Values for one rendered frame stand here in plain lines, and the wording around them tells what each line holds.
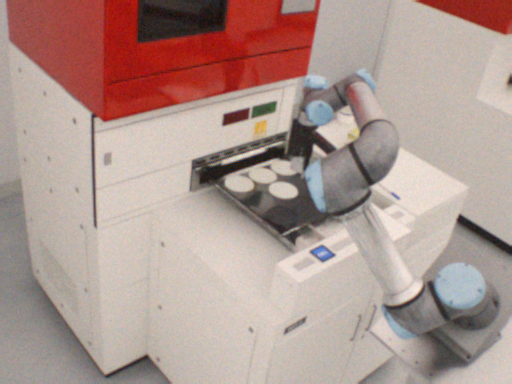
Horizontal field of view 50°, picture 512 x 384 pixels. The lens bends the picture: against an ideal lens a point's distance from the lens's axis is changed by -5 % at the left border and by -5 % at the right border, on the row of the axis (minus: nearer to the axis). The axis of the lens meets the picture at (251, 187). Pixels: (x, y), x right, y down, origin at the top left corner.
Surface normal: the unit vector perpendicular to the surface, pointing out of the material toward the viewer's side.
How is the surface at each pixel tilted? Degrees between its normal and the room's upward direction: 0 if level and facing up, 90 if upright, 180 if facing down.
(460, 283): 39
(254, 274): 0
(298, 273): 0
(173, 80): 90
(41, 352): 0
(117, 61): 90
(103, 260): 90
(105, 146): 90
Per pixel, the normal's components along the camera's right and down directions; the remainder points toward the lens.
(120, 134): 0.65, 0.48
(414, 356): 0.13, -0.83
